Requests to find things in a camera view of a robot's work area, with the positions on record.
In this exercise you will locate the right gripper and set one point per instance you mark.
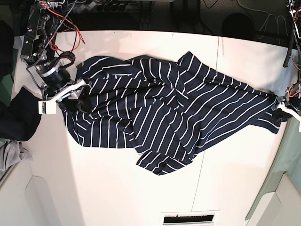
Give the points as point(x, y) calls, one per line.
point(59, 87)

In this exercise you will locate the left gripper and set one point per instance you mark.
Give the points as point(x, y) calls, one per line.
point(288, 106)

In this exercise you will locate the navy white striped t-shirt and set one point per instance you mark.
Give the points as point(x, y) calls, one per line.
point(168, 112)

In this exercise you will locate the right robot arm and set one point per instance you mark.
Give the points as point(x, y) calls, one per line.
point(48, 18)

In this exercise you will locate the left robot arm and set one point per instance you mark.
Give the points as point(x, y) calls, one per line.
point(294, 48)

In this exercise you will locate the dark navy folded garment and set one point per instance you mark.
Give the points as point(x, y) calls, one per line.
point(20, 120)

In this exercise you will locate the grey crumpled garment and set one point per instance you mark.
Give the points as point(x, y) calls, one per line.
point(12, 152)

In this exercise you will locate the black round floor object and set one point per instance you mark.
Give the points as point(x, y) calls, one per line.
point(238, 26)

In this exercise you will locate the white table vent slot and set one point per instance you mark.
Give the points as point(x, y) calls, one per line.
point(194, 218)

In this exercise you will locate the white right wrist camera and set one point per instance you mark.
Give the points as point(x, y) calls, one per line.
point(47, 107)

